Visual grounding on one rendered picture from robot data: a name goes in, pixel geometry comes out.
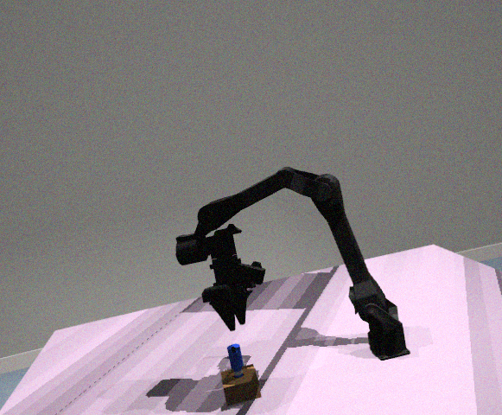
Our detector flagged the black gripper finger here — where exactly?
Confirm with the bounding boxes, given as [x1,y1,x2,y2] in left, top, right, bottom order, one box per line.
[234,290,253,325]
[209,297,238,332]

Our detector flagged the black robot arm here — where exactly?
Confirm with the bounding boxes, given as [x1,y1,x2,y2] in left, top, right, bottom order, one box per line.
[175,167,410,361]

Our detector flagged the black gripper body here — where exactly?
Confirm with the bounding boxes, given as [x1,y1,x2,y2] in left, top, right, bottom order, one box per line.
[202,255,256,303]

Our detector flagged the tan block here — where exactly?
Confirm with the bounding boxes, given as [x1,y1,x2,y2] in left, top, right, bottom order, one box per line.
[221,364,261,406]

